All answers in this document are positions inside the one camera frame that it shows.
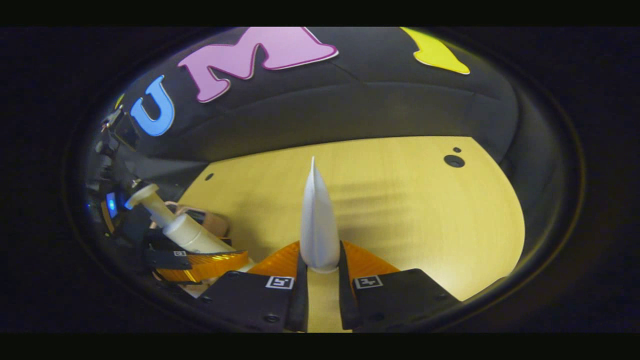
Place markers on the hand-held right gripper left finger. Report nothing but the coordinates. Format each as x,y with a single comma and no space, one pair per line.
300,300

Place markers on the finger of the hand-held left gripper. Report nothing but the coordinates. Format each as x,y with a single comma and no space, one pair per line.
210,265

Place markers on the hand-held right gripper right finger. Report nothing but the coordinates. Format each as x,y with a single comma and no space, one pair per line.
347,300

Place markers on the white pump bottle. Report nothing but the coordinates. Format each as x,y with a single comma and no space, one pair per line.
192,235

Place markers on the pink suitcase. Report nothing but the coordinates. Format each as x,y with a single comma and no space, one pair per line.
217,225

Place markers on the white squeeze tube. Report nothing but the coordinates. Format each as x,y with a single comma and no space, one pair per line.
317,225

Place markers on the black backdrop cloth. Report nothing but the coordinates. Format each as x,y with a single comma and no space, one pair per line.
375,100

